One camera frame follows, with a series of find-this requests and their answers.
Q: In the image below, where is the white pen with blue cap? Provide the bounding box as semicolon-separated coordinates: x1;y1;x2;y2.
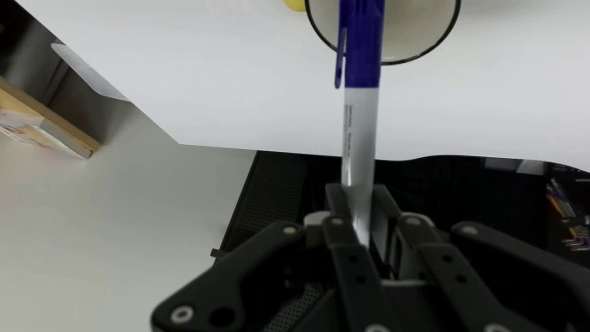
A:
334;0;386;246

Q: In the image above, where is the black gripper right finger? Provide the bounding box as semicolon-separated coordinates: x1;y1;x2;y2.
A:
373;187;590;332

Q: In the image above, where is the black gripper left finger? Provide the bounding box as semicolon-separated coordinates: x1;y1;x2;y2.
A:
150;185;401;332

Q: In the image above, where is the yellow ceramic mug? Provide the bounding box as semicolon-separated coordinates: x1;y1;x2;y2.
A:
281;0;463;67

